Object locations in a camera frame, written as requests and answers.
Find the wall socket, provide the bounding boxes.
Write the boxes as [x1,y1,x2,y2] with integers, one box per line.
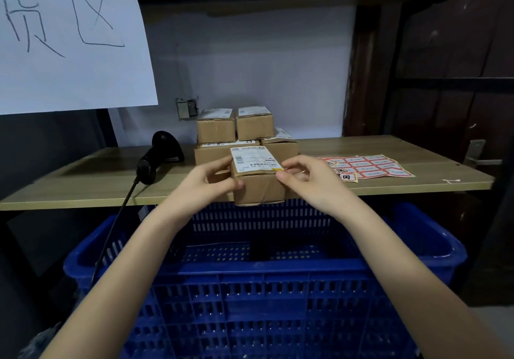
[175,96,200,121]

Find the black barcode scanner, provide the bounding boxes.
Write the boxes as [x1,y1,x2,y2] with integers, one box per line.
[135,131,185,186]

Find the person's right hand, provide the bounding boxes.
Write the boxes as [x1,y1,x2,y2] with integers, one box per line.
[276,155,364,223]

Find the grey plastic bag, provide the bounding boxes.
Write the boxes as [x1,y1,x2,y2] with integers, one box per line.
[18,322,66,359]

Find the white paper sign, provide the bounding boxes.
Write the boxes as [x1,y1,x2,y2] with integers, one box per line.
[0,0,159,116]

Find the cardboard box with shipping label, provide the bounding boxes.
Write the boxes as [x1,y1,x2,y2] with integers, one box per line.
[230,146,297,207]
[194,140,262,167]
[261,127,300,164]
[196,108,237,144]
[236,105,275,141]

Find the wooden shelf board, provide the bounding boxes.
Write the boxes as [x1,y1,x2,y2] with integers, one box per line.
[0,134,496,212]

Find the metal door handle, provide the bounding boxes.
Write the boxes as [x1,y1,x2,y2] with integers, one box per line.
[463,139,503,168]

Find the black scanner cable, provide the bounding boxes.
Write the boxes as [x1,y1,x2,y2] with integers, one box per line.
[90,176,141,288]

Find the person's right forearm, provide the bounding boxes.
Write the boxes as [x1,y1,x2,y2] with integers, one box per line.
[341,202,514,359]

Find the red white sticker sheets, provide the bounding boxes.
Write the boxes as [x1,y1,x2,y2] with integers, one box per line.
[319,154,415,180]

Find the person's left forearm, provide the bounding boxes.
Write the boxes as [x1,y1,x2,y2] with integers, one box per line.
[40,206,193,359]

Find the black metal shelf frame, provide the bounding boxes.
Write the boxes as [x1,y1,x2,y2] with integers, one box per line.
[0,78,514,291]

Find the dark wooden door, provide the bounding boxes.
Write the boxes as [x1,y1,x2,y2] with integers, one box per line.
[342,0,514,165]

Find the person's left hand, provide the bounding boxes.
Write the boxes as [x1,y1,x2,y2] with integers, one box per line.
[167,155,245,227]

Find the blue plastic crate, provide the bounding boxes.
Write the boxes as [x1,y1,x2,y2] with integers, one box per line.
[63,198,468,359]

